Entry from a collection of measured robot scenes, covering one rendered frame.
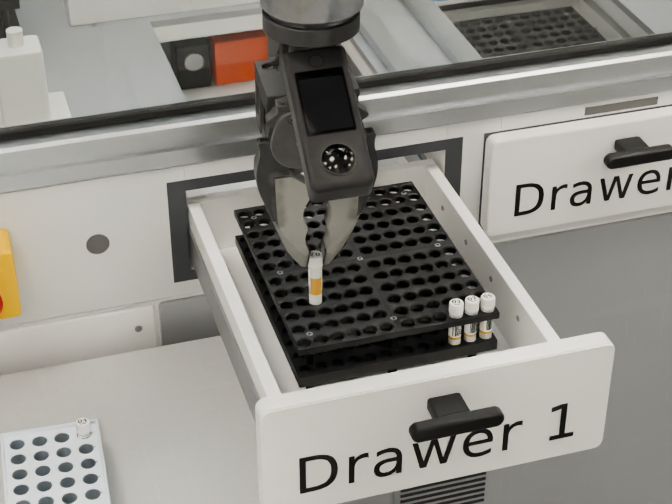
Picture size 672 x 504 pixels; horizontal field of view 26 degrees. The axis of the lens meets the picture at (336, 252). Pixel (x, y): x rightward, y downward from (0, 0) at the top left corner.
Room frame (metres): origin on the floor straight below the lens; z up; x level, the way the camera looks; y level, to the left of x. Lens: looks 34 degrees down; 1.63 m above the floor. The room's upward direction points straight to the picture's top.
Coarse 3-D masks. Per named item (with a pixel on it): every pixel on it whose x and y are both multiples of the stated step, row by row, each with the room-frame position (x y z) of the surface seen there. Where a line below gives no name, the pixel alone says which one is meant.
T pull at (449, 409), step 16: (432, 400) 0.86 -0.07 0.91; (448, 400) 0.86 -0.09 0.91; (432, 416) 0.85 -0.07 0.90; (448, 416) 0.84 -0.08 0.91; (464, 416) 0.84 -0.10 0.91; (480, 416) 0.84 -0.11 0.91; (496, 416) 0.84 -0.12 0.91; (416, 432) 0.82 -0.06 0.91; (432, 432) 0.82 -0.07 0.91; (448, 432) 0.83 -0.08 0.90; (464, 432) 0.83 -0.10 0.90
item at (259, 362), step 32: (416, 160) 1.29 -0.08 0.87; (224, 192) 1.19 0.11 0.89; (256, 192) 1.19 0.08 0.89; (448, 192) 1.19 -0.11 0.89; (192, 224) 1.14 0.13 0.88; (224, 224) 1.18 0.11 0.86; (448, 224) 1.17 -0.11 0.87; (192, 256) 1.14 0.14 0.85; (224, 256) 1.16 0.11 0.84; (480, 256) 1.09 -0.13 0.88; (224, 288) 1.03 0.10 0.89; (512, 288) 1.03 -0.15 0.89; (224, 320) 1.01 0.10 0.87; (256, 320) 1.06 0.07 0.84; (512, 320) 1.02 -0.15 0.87; (544, 320) 0.98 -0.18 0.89; (256, 352) 0.94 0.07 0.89; (480, 352) 1.01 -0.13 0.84; (256, 384) 0.92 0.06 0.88; (288, 384) 0.97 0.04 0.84; (320, 384) 0.97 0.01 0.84
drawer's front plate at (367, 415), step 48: (576, 336) 0.92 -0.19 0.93; (336, 384) 0.86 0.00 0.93; (384, 384) 0.86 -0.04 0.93; (432, 384) 0.86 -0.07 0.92; (480, 384) 0.87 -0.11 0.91; (528, 384) 0.89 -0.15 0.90; (576, 384) 0.90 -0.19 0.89; (288, 432) 0.83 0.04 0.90; (336, 432) 0.84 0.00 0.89; (384, 432) 0.85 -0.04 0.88; (528, 432) 0.89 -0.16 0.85; (576, 432) 0.90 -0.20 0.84; (288, 480) 0.83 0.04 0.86; (336, 480) 0.84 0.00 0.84; (384, 480) 0.85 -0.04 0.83; (432, 480) 0.86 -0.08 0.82
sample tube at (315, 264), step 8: (312, 256) 0.95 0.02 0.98; (320, 256) 0.95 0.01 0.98; (312, 264) 0.95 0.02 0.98; (320, 264) 0.95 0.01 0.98; (312, 272) 0.95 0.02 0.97; (320, 272) 0.95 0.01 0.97; (312, 280) 0.95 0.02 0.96; (320, 280) 0.95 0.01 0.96; (312, 288) 0.95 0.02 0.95; (320, 288) 0.95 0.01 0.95; (312, 296) 0.95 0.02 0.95; (320, 296) 0.95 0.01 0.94; (312, 304) 0.95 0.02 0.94
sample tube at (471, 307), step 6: (468, 300) 0.99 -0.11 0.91; (474, 300) 0.99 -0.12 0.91; (468, 306) 0.98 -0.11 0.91; (474, 306) 0.98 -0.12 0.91; (468, 312) 0.98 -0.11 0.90; (474, 312) 0.98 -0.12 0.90; (468, 324) 0.98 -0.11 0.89; (474, 324) 0.98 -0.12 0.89; (468, 330) 0.98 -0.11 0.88; (474, 330) 0.98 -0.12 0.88; (468, 336) 0.98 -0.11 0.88; (474, 336) 0.98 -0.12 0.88
